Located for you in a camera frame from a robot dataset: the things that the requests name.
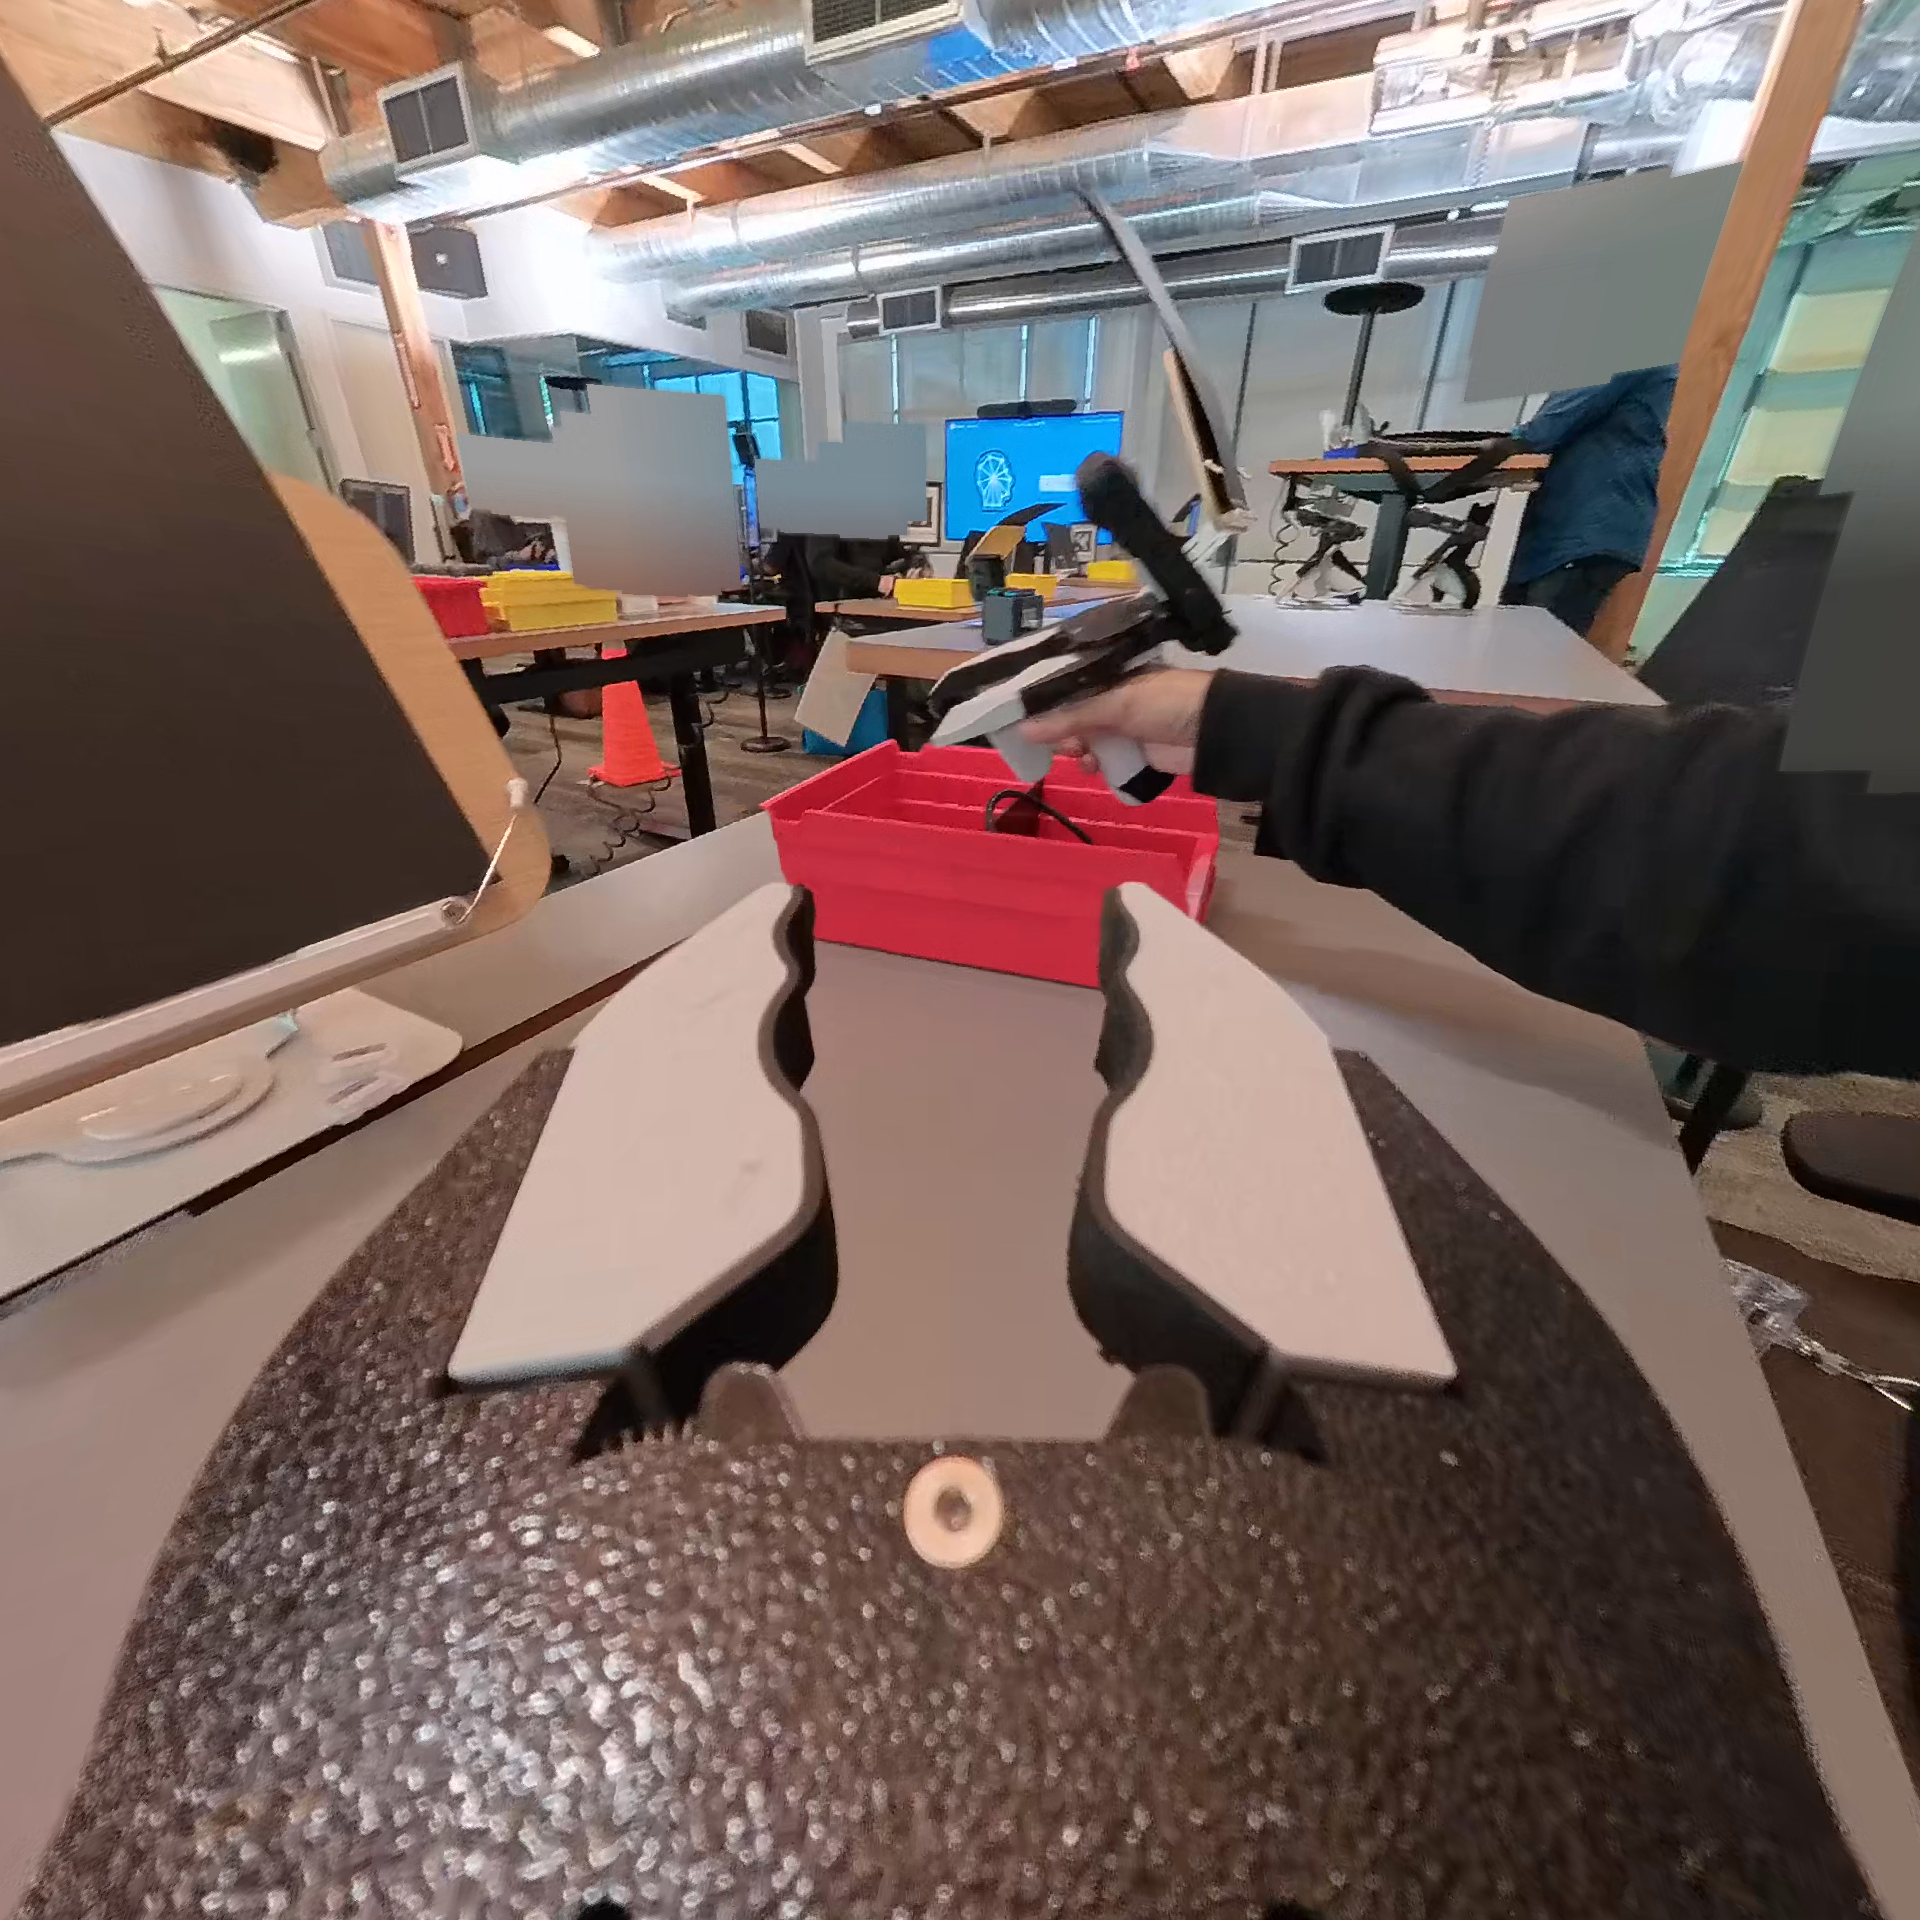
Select wooden standing desk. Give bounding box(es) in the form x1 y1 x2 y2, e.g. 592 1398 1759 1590
1274 447 1551 610

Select black round pole lamp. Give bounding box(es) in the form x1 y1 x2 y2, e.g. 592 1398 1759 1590
1323 279 1429 453

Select wall screen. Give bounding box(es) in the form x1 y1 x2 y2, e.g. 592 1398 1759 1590
945 409 1125 546

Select black braided cable green plugs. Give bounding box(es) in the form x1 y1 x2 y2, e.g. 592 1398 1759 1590
982 784 1113 850

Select large grey table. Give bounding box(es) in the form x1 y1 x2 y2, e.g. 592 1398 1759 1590
840 588 1667 709

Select clear plastic wrap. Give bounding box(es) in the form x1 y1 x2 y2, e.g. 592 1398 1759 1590
1725 1258 1920 1412

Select orange traffic cone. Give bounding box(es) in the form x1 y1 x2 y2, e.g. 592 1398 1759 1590
588 682 684 790

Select tilted wooden board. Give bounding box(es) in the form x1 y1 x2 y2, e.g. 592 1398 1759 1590
1081 187 1257 537

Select silver air duct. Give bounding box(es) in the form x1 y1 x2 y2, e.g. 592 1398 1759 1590
323 0 1593 325

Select wooden desk black legs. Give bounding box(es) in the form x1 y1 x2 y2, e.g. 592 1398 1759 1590
447 596 791 843

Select black standing panel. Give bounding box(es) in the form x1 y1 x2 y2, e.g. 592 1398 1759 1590
1642 478 1855 706

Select red bin with black divider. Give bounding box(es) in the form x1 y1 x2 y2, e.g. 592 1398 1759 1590
762 740 1220 989

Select person's right hand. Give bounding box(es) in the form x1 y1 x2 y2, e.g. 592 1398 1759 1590
1032 667 1220 790

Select wooden column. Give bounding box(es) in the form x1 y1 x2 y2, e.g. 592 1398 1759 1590
1627 0 1870 661

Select grey desk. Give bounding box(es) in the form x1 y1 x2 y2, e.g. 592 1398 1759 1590
0 819 1884 1920

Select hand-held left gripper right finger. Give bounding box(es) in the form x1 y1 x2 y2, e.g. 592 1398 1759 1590
1069 884 1460 1398

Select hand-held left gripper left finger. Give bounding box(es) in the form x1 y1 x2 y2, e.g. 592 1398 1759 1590
447 884 840 1388

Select white air vent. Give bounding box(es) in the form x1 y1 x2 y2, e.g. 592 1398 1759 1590
375 69 483 168

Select person's right forearm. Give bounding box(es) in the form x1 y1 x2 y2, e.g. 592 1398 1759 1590
1195 664 1920 1075

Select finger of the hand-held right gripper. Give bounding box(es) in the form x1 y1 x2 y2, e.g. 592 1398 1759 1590
924 664 1062 750

